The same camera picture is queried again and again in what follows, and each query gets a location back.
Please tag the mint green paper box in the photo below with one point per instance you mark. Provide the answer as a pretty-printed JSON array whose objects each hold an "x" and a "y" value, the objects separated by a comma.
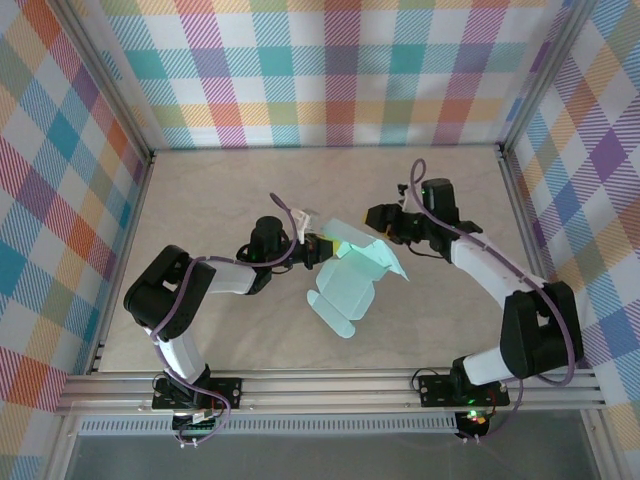
[{"x": 350, "y": 280}]

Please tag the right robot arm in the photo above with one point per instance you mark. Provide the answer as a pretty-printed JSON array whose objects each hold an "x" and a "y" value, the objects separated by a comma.
[{"x": 540, "y": 330}]

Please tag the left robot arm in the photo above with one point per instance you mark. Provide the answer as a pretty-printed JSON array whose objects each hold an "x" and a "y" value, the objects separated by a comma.
[{"x": 165, "y": 295}]

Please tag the black controller board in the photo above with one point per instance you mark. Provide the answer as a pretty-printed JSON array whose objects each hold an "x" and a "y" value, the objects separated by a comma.
[
  {"x": 475, "y": 420},
  {"x": 197, "y": 425}
]

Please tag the aluminium table side rail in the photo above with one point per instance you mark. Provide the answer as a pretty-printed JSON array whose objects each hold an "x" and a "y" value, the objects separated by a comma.
[
  {"x": 517, "y": 200},
  {"x": 97, "y": 357}
]

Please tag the long aluminium frame rail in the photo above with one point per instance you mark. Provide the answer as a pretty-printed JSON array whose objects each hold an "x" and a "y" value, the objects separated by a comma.
[{"x": 325, "y": 392}]

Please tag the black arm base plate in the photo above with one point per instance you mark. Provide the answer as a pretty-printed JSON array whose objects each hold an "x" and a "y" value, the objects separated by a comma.
[
  {"x": 435, "y": 390},
  {"x": 230, "y": 392}
]

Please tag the aluminium frame post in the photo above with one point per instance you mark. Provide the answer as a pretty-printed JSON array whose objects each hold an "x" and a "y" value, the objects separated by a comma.
[
  {"x": 545, "y": 75},
  {"x": 107, "y": 85}
]

